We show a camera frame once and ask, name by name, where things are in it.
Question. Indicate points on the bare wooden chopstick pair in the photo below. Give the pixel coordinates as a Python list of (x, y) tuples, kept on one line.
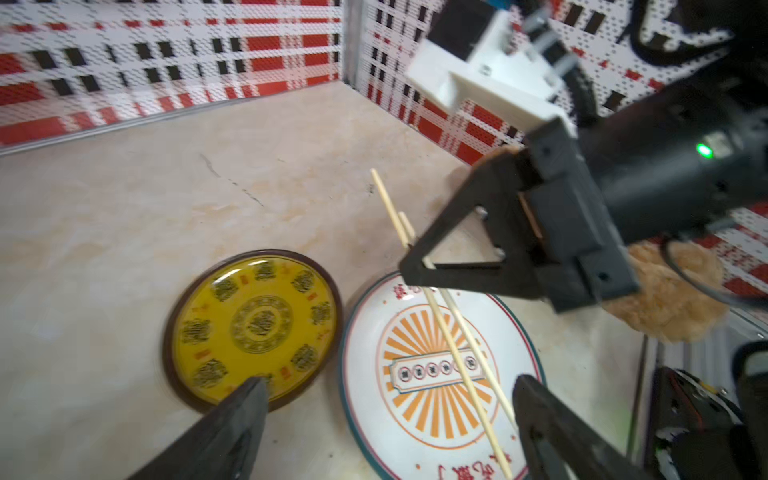
[(407, 240)]

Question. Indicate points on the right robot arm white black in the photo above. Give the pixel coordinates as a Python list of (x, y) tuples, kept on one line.
[(674, 164)]

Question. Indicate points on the white plate orange sunburst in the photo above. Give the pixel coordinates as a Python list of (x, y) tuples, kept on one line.
[(403, 395)]

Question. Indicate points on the brown teddy bear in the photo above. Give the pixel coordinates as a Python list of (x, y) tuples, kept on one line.
[(666, 307)]

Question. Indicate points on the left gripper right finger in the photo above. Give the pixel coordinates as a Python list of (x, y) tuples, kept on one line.
[(557, 444)]

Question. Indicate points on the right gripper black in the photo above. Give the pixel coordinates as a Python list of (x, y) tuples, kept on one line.
[(585, 259)]

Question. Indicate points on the yellow patterned plate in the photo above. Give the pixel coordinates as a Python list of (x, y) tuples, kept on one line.
[(273, 314)]

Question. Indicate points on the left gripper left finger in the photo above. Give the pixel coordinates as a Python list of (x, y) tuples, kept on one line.
[(223, 444)]

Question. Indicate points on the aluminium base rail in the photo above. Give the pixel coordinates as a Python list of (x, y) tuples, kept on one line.
[(700, 409)]

